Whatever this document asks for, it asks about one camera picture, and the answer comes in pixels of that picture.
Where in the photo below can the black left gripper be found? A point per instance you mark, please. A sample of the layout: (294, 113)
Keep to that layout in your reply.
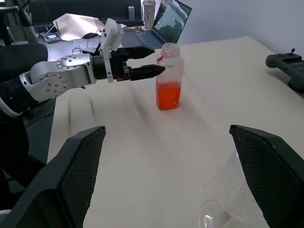
(117, 69)

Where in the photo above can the small grey box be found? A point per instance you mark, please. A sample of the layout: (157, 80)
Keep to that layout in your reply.
(131, 12)

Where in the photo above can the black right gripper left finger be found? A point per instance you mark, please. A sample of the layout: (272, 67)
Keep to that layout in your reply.
(59, 180)

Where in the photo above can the grey laptop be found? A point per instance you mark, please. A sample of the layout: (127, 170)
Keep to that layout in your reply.
(171, 23)

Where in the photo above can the orange liquid plastic bottle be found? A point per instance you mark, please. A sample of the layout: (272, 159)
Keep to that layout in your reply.
(168, 95)

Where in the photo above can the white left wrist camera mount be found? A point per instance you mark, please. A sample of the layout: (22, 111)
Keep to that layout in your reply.
(111, 33)

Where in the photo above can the black office chair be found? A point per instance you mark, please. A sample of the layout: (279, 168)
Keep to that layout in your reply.
(21, 57)

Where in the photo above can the brown paper sheet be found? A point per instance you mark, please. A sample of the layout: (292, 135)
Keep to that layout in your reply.
(76, 27)

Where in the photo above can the small device with screen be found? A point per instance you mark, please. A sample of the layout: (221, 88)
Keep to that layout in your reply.
(52, 37)

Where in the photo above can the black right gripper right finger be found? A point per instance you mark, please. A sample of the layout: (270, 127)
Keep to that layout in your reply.
(273, 171)

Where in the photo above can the grey handheld remote controller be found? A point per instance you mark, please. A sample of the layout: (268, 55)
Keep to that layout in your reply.
(287, 64)

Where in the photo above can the white tumbler cup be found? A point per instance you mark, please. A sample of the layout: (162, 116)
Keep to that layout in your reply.
(149, 14)

